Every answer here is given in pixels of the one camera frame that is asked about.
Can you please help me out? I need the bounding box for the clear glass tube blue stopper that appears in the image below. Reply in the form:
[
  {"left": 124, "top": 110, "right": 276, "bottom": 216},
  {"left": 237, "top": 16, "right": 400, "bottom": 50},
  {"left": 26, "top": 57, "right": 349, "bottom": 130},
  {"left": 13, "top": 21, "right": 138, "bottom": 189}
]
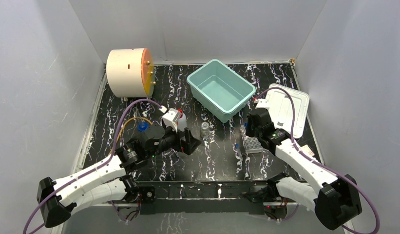
[{"left": 133, "top": 107, "right": 150, "bottom": 132}]

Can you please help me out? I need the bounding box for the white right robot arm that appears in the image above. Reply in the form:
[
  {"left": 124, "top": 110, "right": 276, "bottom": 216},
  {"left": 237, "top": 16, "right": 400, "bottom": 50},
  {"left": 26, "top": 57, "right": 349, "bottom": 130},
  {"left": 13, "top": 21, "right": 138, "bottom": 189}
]
[{"left": 246, "top": 108, "right": 362, "bottom": 230}]

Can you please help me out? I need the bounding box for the small paper label card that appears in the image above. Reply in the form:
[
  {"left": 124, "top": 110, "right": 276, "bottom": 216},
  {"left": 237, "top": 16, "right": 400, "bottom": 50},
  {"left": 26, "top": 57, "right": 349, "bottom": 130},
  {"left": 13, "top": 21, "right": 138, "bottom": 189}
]
[{"left": 301, "top": 145, "right": 315, "bottom": 157}]

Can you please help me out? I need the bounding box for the teal plastic bin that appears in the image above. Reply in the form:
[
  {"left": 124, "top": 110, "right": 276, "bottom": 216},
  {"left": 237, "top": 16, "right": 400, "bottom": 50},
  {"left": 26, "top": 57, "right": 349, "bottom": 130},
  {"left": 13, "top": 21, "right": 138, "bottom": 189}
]
[{"left": 187, "top": 59, "right": 256, "bottom": 123}]

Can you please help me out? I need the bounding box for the small clear glass jar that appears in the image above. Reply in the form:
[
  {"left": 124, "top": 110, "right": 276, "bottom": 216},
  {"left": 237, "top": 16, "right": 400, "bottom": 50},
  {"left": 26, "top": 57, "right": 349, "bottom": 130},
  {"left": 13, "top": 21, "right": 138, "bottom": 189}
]
[{"left": 200, "top": 121, "right": 210, "bottom": 138}]

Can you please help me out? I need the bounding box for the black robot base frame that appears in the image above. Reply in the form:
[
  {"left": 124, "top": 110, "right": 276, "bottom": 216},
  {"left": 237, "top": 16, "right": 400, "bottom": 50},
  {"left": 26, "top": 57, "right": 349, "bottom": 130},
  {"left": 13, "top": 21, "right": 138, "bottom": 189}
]
[{"left": 106, "top": 180, "right": 301, "bottom": 223}]

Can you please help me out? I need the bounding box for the clear acrylic test tube rack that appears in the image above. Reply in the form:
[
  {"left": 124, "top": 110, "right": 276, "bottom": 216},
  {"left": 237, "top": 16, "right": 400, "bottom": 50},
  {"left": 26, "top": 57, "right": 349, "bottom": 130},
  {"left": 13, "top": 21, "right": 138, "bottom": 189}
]
[{"left": 240, "top": 126, "right": 263, "bottom": 154}]

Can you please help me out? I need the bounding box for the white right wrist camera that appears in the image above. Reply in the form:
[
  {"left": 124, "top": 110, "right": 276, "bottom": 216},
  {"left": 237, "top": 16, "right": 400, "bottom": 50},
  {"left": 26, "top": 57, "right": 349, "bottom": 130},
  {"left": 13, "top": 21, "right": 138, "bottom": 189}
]
[{"left": 253, "top": 98, "right": 270, "bottom": 110}]

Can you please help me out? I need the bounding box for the blue capped tube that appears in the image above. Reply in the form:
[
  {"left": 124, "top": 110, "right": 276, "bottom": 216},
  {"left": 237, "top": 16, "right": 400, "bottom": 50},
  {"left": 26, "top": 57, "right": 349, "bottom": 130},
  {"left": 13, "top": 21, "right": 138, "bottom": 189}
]
[{"left": 234, "top": 143, "right": 242, "bottom": 161}]

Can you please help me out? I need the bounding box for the white wash bottle red cap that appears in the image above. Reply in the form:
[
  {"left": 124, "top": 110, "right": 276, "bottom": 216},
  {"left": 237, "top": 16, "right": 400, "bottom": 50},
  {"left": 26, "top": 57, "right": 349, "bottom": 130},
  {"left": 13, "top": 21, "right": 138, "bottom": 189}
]
[{"left": 177, "top": 109, "right": 187, "bottom": 132}]

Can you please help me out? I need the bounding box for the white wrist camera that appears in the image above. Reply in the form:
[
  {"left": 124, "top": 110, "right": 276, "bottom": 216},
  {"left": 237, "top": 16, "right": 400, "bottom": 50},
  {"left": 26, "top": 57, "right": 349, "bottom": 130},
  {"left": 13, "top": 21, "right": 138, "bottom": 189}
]
[
  {"left": 253, "top": 98, "right": 270, "bottom": 110},
  {"left": 161, "top": 108, "right": 180, "bottom": 131}
]

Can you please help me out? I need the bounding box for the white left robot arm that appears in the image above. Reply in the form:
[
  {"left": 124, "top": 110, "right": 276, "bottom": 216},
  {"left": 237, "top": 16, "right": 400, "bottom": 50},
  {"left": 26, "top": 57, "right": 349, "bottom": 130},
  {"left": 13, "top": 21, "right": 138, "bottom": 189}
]
[{"left": 37, "top": 123, "right": 201, "bottom": 228}]

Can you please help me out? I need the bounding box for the tan rubber tubing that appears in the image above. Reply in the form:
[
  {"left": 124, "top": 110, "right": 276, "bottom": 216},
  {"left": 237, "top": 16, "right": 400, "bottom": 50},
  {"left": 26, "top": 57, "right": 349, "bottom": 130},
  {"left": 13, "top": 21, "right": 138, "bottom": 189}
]
[{"left": 109, "top": 117, "right": 155, "bottom": 156}]

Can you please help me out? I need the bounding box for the cream cylindrical centrifuge machine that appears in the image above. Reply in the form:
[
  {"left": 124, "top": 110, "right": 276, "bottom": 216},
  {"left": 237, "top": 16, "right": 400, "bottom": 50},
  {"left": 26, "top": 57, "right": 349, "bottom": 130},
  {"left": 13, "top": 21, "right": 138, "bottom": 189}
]
[{"left": 106, "top": 48, "right": 155, "bottom": 98}]

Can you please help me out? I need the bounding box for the white plastic bin lid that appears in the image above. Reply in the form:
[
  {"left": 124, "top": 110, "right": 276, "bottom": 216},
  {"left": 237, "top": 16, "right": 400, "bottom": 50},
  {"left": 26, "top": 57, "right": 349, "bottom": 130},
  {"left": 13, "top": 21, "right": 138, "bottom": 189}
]
[{"left": 266, "top": 84, "right": 310, "bottom": 138}]

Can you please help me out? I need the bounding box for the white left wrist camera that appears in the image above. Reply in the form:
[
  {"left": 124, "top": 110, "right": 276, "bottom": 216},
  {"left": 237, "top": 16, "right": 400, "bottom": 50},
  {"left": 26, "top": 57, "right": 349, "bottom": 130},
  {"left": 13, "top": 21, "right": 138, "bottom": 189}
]
[{"left": 161, "top": 108, "right": 180, "bottom": 131}]

